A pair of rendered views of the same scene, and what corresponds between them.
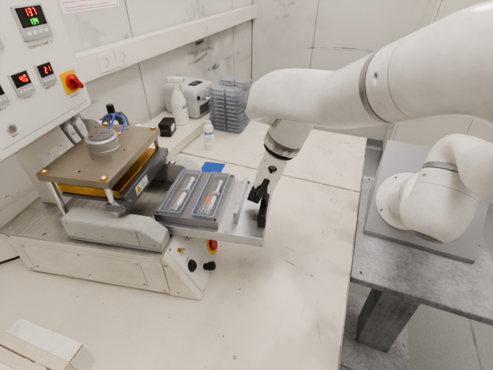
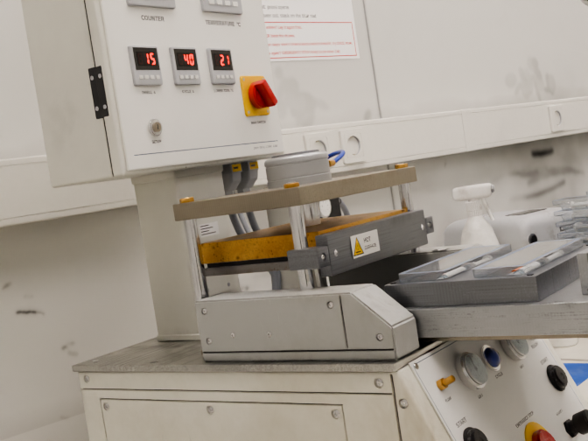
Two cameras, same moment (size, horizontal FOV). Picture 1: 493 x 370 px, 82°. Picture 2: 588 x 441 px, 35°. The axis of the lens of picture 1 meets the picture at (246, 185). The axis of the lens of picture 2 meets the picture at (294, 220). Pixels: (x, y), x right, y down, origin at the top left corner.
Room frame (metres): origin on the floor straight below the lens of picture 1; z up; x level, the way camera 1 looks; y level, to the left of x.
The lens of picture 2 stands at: (-0.39, -0.10, 1.13)
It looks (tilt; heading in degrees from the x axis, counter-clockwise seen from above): 3 degrees down; 25
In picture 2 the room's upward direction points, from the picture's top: 9 degrees counter-clockwise
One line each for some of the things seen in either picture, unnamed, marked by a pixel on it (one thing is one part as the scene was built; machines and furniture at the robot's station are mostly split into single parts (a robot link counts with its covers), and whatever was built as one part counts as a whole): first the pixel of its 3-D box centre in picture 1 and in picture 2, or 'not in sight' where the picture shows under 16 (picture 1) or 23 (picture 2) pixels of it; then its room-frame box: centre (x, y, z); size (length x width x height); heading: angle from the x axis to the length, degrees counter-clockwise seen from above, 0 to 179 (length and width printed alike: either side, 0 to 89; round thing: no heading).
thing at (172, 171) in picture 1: (164, 167); (423, 276); (0.76, 0.27, 0.96); 0.26 x 0.05 x 0.07; 80
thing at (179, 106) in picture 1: (179, 100); (480, 245); (1.46, 0.36, 0.92); 0.09 x 0.08 x 0.25; 94
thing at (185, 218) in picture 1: (198, 196); (496, 275); (0.60, 0.13, 0.98); 0.20 x 0.17 x 0.03; 170
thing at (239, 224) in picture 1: (215, 201); (540, 283); (0.59, 0.09, 0.97); 0.30 x 0.22 x 0.08; 80
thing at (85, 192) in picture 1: (111, 160); (309, 218); (0.65, 0.36, 1.07); 0.22 x 0.17 x 0.10; 170
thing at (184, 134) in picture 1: (163, 136); not in sight; (1.35, 0.44, 0.77); 0.84 x 0.30 x 0.04; 158
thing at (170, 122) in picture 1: (167, 127); not in sight; (1.34, 0.41, 0.83); 0.09 x 0.06 x 0.07; 173
